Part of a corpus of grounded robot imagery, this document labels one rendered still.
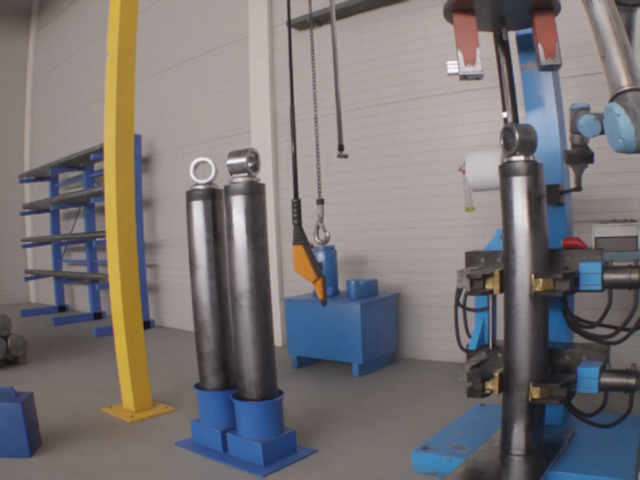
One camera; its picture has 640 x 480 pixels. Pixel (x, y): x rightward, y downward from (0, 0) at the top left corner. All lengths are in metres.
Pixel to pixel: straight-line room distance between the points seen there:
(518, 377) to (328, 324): 2.53
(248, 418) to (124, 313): 1.31
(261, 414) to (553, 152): 2.00
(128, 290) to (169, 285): 3.74
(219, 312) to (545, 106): 2.04
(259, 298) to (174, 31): 5.55
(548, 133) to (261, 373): 1.90
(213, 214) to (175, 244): 4.34
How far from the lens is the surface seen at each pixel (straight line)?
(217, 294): 3.08
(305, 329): 4.92
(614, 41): 1.83
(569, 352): 2.73
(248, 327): 2.85
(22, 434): 3.39
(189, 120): 7.23
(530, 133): 2.53
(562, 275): 2.34
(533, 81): 2.99
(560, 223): 2.89
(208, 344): 3.12
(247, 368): 2.90
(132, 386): 3.96
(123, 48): 4.06
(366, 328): 4.63
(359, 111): 5.43
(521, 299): 2.46
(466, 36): 2.61
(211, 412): 3.20
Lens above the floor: 1.23
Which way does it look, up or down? 1 degrees down
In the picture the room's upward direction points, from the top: 3 degrees counter-clockwise
